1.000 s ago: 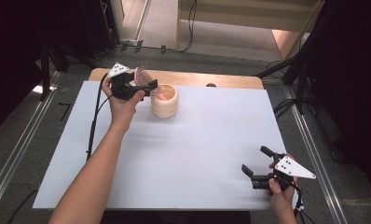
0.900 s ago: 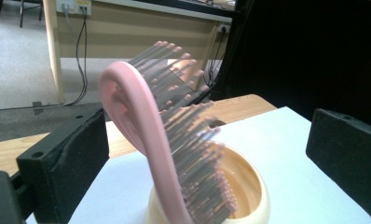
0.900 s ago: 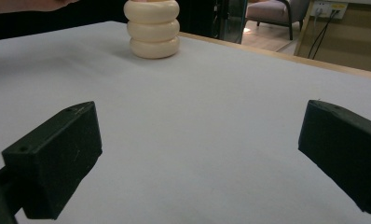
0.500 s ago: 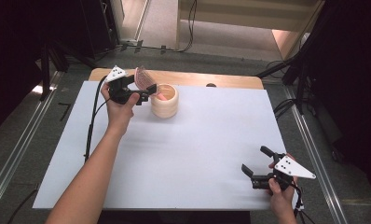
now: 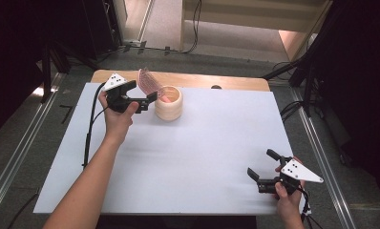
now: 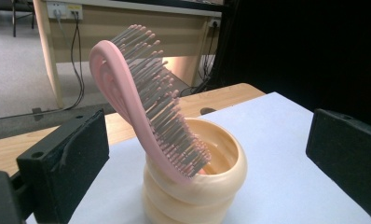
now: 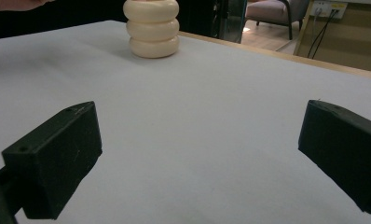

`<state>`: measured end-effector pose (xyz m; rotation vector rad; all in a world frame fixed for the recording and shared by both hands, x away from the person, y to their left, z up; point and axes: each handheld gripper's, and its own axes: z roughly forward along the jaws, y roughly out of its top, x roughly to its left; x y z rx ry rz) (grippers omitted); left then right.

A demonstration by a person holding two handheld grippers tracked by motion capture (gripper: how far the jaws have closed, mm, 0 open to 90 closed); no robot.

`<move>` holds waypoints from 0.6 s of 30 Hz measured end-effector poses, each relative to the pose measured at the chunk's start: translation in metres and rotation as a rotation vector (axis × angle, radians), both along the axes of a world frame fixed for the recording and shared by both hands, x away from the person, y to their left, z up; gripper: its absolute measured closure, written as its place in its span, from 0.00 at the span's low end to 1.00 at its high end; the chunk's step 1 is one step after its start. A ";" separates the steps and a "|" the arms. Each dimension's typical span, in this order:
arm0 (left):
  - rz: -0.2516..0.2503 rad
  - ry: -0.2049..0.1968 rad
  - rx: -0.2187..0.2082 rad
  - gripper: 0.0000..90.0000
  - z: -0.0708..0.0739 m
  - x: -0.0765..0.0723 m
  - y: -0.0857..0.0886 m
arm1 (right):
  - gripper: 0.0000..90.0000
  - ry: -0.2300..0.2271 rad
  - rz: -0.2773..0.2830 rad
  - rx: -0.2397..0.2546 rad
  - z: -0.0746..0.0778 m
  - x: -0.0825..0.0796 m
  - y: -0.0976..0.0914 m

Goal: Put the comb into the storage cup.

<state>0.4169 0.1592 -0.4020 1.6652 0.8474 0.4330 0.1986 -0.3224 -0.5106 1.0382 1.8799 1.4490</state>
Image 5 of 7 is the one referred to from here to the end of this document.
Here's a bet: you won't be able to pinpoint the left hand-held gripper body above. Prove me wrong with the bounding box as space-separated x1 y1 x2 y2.
102 73 149 114

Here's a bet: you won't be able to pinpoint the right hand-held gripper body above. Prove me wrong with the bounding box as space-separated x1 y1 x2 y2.
257 156 325 196

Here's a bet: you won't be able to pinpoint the pink hairbrush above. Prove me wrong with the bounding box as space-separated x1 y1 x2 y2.
137 68 174 104

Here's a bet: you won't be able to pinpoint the cream ribbed cup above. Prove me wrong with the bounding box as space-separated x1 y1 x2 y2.
154 85 184 122

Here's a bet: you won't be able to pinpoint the person's right hand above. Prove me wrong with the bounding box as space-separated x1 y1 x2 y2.
274 156 307 220

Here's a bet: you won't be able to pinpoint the person's left hand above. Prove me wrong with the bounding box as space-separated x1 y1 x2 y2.
97 91 140 144

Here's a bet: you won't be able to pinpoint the black floor brackets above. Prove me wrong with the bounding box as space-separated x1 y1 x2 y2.
123 40 172 57

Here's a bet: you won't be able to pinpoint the black cabinet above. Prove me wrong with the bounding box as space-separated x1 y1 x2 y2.
81 0 123 61

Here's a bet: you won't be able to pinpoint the wooden table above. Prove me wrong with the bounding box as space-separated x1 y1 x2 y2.
91 69 271 93

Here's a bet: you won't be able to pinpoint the white table mat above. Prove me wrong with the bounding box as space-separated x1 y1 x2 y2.
33 82 312 216

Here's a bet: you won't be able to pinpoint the black metal stand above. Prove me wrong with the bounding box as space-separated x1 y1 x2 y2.
38 39 100 105
262 41 326 118

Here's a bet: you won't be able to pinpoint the light wooden shelf unit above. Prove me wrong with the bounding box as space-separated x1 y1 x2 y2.
179 0 334 62

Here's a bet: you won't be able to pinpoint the metal floor rail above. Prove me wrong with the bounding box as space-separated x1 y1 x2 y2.
288 86 358 229
0 72 66 223

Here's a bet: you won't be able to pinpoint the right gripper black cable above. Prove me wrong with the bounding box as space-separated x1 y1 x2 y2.
297 185 324 229

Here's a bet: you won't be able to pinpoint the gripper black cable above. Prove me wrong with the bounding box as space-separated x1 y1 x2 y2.
297 185 324 229
81 81 112 169

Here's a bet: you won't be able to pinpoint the black floor cables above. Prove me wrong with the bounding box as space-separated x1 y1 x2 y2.
279 100 306 124

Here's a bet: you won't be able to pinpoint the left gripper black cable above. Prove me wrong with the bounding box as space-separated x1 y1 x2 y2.
81 81 112 169

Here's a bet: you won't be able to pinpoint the hanging black cable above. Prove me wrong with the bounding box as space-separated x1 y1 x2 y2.
181 0 202 54

